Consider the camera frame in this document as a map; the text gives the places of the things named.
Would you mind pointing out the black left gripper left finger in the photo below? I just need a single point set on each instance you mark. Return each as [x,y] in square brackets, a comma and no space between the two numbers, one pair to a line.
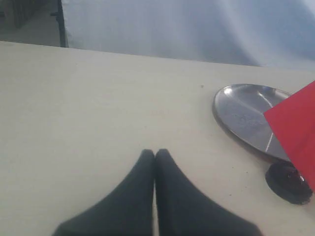
[126,211]

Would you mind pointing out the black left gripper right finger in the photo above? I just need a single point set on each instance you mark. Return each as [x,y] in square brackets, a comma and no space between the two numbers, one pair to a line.
[183,210]

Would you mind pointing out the red cloth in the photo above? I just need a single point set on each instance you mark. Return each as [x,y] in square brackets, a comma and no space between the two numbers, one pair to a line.
[293,123]

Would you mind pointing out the round steel plate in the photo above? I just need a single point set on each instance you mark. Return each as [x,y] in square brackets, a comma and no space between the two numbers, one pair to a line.
[240,108]

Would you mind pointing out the white backdrop cloth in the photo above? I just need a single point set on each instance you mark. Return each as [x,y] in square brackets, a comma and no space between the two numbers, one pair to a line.
[277,33]

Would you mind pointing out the black backdrop stand pole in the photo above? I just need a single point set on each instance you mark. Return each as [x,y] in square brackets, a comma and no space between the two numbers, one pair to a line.
[60,20]

